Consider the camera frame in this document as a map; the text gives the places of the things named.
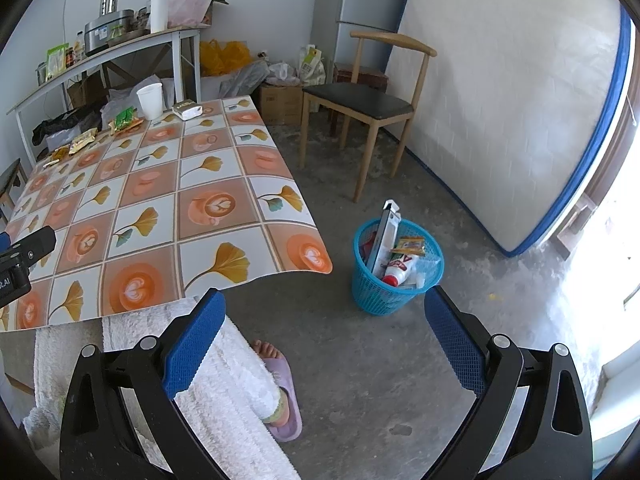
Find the brown cardboard box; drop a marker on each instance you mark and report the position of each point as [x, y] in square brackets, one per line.
[280, 105]

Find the white sack green label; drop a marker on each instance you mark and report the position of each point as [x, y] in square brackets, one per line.
[311, 67]

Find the green snack packet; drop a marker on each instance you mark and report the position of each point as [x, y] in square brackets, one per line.
[122, 119]

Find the gold tissue pack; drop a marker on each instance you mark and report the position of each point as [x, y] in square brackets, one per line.
[187, 109]

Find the person's foot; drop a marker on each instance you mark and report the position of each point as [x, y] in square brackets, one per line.
[265, 349]

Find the person's white fleece pants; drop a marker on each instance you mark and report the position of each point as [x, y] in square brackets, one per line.
[235, 375]

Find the blue plastic mesh basket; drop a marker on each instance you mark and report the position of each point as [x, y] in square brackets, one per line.
[380, 295]

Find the white shelf table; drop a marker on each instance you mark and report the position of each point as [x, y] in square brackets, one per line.
[194, 70]

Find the small yellow sachet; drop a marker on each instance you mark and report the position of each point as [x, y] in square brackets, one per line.
[410, 246]

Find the white paper cup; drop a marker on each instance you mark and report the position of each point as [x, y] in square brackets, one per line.
[150, 102]

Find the black bag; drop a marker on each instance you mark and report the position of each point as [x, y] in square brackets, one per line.
[60, 125]

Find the green white food bag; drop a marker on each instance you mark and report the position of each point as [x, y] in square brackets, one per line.
[56, 62]

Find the silver rice cooker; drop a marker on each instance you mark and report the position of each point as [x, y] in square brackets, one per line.
[107, 32]

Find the white paper towel roll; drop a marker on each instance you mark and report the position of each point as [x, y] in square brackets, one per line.
[158, 12]

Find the metal cylinder container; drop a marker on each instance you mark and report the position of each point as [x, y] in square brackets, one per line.
[109, 0]

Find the white mattress blue edge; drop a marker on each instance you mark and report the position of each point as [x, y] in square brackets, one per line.
[500, 110]

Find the white tube red label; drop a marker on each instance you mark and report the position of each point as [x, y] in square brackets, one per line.
[397, 272]

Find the grey clear plastic bag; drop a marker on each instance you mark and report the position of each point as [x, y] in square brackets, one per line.
[245, 77]

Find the dark brown wooden box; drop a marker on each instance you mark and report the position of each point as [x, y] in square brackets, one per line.
[370, 80]

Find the pink slipper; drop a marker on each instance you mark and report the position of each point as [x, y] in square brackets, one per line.
[287, 375]

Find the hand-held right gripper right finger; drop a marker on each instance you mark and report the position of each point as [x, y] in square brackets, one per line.
[455, 345]

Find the small open cardboard box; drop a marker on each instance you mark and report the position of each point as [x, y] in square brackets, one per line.
[217, 10]

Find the yellow plastic bag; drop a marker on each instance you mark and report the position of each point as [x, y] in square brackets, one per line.
[225, 57]

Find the silver refrigerator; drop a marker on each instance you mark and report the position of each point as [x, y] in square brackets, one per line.
[370, 5]

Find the white blue carton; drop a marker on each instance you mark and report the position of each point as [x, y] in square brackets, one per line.
[385, 240]

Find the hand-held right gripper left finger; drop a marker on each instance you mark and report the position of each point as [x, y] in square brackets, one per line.
[195, 345]

